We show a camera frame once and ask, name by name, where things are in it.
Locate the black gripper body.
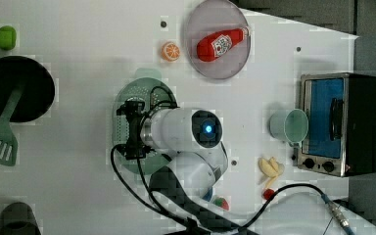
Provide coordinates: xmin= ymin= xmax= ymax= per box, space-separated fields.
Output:
xmin=116 ymin=101 xmax=152 ymax=161

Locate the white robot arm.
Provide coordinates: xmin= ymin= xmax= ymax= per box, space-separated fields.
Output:
xmin=111 ymin=100 xmax=275 ymax=235

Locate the orange slice toy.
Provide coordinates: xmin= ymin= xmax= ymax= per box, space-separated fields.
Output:
xmin=161 ymin=42 xmax=180 ymax=62

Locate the red ketchup bottle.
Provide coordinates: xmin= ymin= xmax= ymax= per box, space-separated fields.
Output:
xmin=196 ymin=26 xmax=250 ymax=62

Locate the blue bowl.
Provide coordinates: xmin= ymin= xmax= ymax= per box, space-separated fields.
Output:
xmin=203 ymin=188 xmax=213 ymax=202

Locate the grey round plate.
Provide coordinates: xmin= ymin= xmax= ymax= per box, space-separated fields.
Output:
xmin=184 ymin=0 xmax=252 ymax=79

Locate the pink strawberry toy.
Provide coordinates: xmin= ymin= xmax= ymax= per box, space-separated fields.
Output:
xmin=213 ymin=197 xmax=230 ymax=211

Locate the black pan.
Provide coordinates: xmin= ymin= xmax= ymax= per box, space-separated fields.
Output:
xmin=0 ymin=56 xmax=55 ymax=122

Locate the green spatula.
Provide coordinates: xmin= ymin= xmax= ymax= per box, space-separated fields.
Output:
xmin=0 ymin=86 xmax=24 ymax=166

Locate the green lime toy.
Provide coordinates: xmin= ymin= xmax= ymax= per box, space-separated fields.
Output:
xmin=0 ymin=25 xmax=17 ymax=51

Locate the peeled banana toy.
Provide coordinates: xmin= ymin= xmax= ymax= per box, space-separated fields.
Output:
xmin=258 ymin=157 xmax=284 ymax=189

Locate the mint green mug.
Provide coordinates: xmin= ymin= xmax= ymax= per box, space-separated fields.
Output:
xmin=269 ymin=109 xmax=308 ymax=148

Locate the red strawberry toy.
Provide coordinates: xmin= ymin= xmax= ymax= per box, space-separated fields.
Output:
xmin=263 ymin=189 xmax=274 ymax=200

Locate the black cylinder cup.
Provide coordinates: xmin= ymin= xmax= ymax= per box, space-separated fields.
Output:
xmin=0 ymin=202 xmax=42 ymax=235

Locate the black toaster oven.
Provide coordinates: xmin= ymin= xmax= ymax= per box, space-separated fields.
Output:
xmin=297 ymin=72 xmax=376 ymax=177

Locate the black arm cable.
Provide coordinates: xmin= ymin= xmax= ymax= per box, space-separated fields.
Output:
xmin=110 ymin=85 xmax=356 ymax=235

